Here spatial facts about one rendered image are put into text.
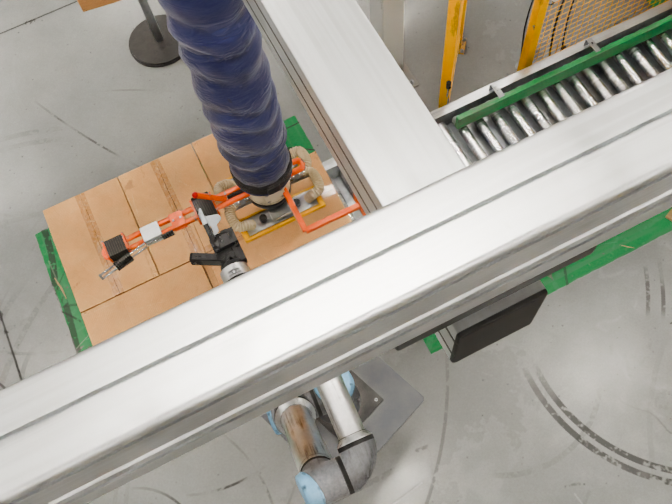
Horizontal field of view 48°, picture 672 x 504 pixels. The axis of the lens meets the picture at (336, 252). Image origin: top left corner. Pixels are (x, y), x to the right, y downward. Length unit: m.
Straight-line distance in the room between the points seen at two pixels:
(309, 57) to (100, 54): 4.26
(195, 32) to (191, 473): 2.46
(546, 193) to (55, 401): 0.41
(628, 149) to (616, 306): 3.49
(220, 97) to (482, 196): 1.63
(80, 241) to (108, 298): 0.34
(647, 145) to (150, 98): 4.28
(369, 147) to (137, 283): 2.87
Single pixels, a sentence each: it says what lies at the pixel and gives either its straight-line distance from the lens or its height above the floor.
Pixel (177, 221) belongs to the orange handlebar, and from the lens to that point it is 2.81.
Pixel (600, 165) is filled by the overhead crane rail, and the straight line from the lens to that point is 0.63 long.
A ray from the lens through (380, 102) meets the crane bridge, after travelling 0.84.
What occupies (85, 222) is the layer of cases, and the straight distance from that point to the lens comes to 3.84.
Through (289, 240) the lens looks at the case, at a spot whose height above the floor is 0.98.
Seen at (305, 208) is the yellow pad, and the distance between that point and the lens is 2.87.
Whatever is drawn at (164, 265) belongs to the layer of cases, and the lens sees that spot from 3.61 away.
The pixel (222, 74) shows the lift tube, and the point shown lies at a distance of 2.09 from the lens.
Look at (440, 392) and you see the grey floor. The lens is 3.84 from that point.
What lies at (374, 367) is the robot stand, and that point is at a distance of 3.09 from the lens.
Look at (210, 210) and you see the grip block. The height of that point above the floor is 1.31.
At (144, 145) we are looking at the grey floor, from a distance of 4.62.
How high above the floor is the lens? 3.74
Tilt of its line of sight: 67 degrees down
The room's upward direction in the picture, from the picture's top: 10 degrees counter-clockwise
